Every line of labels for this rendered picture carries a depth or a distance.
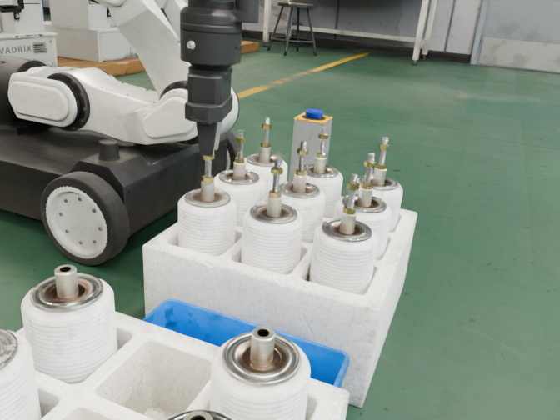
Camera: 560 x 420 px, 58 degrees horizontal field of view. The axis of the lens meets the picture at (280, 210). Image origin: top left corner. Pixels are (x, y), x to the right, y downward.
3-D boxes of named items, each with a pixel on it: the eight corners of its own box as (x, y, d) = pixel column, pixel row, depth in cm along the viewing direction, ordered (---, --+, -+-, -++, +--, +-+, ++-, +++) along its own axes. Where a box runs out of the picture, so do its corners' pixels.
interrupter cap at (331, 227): (331, 245, 72) (331, 241, 72) (315, 222, 79) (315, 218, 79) (380, 242, 74) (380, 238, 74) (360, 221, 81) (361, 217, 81)
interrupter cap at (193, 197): (231, 192, 88) (231, 188, 87) (230, 210, 81) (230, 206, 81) (187, 191, 87) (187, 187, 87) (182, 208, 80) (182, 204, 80)
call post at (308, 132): (282, 243, 126) (292, 119, 113) (292, 232, 132) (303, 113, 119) (310, 250, 123) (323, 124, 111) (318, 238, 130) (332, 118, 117)
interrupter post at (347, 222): (342, 236, 75) (344, 216, 74) (336, 229, 77) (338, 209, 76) (357, 235, 76) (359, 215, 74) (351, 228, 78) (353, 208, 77)
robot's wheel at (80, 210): (44, 253, 113) (33, 168, 105) (61, 244, 117) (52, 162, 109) (117, 277, 106) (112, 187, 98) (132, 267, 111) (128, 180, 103)
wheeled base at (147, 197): (-88, 196, 130) (-119, 61, 116) (65, 147, 174) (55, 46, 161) (117, 257, 109) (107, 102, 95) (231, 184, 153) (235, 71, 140)
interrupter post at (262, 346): (244, 364, 48) (246, 336, 47) (255, 349, 50) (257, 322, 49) (267, 372, 48) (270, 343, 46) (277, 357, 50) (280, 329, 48)
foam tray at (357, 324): (145, 335, 90) (141, 245, 82) (242, 245, 123) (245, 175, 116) (362, 409, 77) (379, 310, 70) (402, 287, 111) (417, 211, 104)
